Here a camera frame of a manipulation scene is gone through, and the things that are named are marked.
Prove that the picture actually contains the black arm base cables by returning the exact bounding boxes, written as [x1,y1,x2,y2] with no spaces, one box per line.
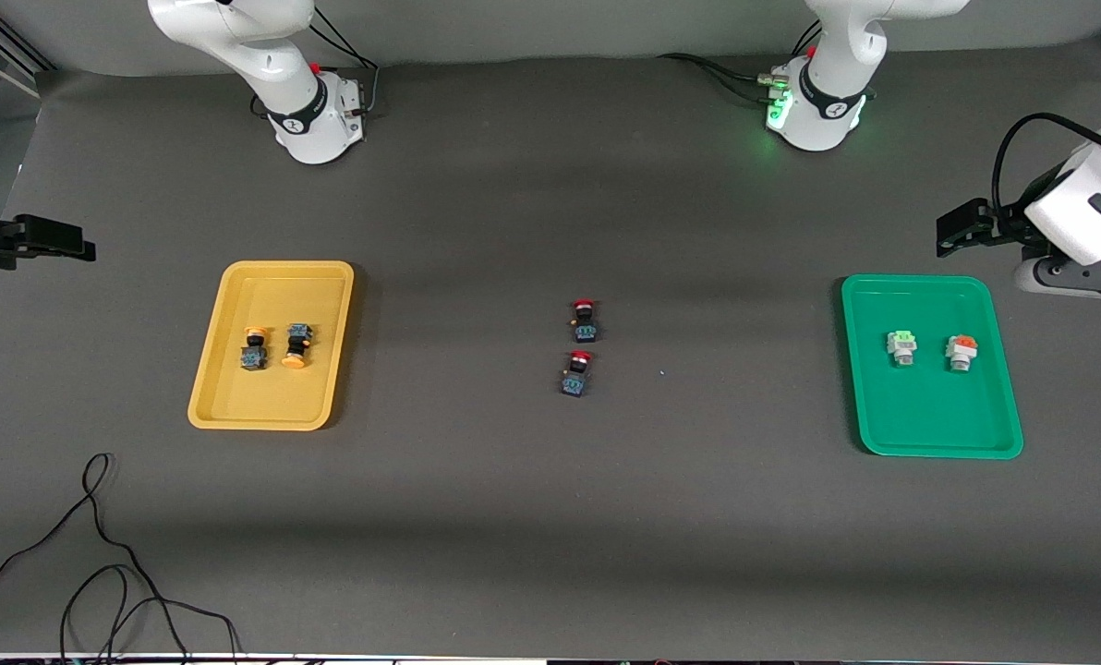
[309,5,381,116]
[657,20,824,103]

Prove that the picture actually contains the thin black loose cable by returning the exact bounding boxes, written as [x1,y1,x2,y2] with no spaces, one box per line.
[0,453,242,664]

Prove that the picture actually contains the yellow plastic tray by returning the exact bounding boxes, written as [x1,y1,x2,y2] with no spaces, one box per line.
[188,260,356,432]

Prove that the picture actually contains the black left arm base cables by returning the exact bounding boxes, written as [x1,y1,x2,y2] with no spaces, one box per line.
[657,20,824,103]

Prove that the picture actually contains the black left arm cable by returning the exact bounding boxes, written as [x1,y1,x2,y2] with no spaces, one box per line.
[992,113,1101,218]

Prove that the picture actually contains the aluminium frame rail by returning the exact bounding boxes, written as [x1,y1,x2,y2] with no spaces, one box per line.
[0,18,53,98]

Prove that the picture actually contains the black right arm base cables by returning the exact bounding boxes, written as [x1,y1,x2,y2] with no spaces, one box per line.
[309,5,381,116]

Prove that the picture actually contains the green plastic tray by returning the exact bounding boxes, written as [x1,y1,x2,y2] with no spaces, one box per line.
[841,274,1024,460]

